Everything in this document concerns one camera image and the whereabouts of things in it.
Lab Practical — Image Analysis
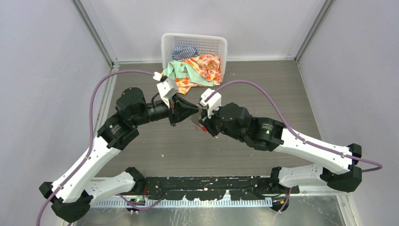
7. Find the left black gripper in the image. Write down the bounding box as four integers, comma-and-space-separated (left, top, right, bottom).
132, 93, 199, 126

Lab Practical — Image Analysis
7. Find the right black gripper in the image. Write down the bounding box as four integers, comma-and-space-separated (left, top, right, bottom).
199, 102, 246, 143

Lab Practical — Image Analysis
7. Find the metal keyring holder red handle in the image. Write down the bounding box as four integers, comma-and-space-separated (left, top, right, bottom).
190, 112, 207, 132

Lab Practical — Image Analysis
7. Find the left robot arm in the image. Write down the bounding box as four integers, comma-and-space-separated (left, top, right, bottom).
39, 88, 199, 223

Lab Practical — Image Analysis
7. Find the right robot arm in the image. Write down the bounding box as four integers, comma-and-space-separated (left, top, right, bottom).
199, 103, 362, 193

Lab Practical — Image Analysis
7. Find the mint green cloth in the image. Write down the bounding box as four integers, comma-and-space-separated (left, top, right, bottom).
162, 60, 214, 87

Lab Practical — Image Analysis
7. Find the orange floral cloth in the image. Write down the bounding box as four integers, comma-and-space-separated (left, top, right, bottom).
161, 54, 223, 95

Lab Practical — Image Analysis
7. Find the blue striped cloth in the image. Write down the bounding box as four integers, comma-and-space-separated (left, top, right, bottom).
172, 45, 199, 61

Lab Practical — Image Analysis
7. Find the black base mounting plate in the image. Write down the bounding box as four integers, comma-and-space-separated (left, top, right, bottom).
122, 176, 289, 201

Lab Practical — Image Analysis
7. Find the white plastic laundry basket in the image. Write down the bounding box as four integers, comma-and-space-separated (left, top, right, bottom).
161, 33, 228, 75

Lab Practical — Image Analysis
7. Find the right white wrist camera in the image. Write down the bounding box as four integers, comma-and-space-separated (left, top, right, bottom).
199, 88, 222, 119

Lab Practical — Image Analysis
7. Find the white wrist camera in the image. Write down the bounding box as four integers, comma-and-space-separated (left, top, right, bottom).
153, 72, 178, 108
199, 88, 222, 119

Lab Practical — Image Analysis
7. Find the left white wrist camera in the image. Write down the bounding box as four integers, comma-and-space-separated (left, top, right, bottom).
153, 72, 178, 108

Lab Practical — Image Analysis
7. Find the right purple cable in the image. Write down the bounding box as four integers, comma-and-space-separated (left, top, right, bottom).
204, 80, 383, 213

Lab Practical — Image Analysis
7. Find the purple cable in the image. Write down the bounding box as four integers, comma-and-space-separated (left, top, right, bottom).
204, 80, 383, 213
36, 69, 169, 226

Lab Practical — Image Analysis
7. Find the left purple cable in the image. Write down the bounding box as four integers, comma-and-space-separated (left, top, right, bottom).
36, 69, 169, 226

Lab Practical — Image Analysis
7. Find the white slotted cable duct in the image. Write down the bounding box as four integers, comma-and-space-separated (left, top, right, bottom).
94, 197, 272, 208

